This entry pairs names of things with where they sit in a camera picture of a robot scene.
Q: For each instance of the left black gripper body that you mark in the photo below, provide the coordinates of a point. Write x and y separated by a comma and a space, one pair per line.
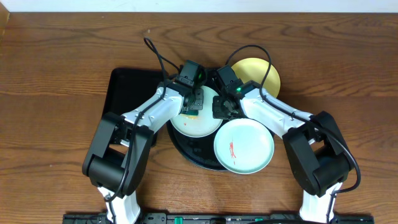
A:
198, 103

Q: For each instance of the green yellow sponge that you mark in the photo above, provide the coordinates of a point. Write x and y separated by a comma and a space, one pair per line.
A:
190, 114

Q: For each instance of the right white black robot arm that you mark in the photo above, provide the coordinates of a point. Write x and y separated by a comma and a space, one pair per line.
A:
318, 155

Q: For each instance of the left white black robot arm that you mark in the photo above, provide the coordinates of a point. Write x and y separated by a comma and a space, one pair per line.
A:
118, 154

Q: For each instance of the yellow plate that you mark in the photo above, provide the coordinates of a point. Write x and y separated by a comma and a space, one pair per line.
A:
254, 69

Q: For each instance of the light green plate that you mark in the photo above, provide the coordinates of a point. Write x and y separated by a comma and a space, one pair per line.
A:
244, 146
202, 124

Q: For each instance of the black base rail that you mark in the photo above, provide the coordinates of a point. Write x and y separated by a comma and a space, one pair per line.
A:
162, 218

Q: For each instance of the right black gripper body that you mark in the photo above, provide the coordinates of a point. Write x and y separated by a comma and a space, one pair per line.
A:
220, 110

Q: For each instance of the black round tray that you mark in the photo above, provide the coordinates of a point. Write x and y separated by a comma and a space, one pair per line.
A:
200, 151

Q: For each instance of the black rectangular tray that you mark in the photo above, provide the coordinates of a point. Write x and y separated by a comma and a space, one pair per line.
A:
129, 88

